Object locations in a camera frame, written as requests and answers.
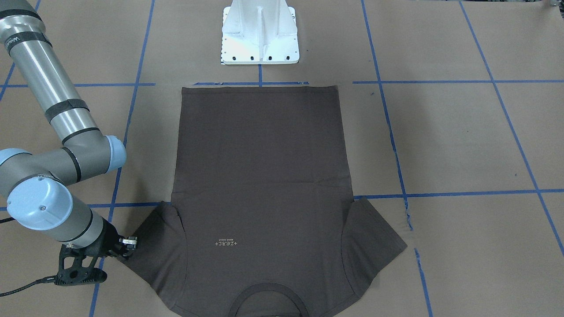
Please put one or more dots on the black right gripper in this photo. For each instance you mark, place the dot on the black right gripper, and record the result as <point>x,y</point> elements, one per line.
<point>105,243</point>

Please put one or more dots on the brown t-shirt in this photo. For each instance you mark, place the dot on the brown t-shirt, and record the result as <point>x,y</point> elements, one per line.
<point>262,220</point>

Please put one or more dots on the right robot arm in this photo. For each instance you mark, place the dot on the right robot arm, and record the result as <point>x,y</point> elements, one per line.
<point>36,186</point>

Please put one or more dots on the white camera pillar base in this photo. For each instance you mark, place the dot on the white camera pillar base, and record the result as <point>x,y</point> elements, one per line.
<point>259,32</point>

